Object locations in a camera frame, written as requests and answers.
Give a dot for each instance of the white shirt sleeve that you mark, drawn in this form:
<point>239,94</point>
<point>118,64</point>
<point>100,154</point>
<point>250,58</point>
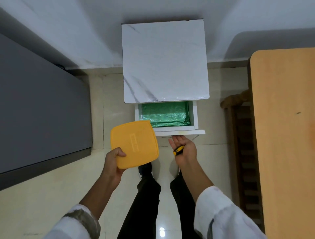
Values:
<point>73,225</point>
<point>221,216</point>

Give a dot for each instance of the person's right hand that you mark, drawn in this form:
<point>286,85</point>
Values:
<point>187,150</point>

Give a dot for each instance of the white right shirt sleeve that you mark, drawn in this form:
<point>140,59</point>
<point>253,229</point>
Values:
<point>221,216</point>

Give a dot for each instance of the person's right forearm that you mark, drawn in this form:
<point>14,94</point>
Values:
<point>194,176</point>

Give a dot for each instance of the yellow plastic container lid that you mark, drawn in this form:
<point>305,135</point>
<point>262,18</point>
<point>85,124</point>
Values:
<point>134,144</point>

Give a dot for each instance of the white cabinet drawer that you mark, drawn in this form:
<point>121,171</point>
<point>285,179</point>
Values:
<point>194,118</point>

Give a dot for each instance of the dark grey cabinet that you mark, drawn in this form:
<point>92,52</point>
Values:
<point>41,110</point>

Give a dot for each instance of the white left shirt sleeve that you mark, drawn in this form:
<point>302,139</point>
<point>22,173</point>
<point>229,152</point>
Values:
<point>73,225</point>

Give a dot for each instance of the person's right fingers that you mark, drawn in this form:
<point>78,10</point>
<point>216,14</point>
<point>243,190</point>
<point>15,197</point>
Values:
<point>177,140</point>

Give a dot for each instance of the light wooden table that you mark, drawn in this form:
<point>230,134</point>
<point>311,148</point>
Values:
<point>285,137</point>

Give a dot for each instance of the person's left hand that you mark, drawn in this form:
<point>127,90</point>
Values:
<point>112,165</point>

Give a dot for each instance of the white marble top cabinet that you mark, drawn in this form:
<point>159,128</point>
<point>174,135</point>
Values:
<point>164,61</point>

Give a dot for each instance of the green plastic bag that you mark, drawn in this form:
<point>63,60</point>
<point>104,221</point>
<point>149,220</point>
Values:
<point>164,114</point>

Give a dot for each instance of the person's left thumb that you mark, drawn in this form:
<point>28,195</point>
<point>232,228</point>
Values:
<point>119,153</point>

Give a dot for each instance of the black shoe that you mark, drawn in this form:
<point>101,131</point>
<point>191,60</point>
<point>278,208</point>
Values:
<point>145,170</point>

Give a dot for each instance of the person's left forearm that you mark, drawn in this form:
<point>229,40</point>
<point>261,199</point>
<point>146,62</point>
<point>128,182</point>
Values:
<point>103,190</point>

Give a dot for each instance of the black trousers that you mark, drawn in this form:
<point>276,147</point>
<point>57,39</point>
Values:
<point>142,204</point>

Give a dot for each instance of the brown wooden chair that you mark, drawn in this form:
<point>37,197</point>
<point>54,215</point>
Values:
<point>246,157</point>

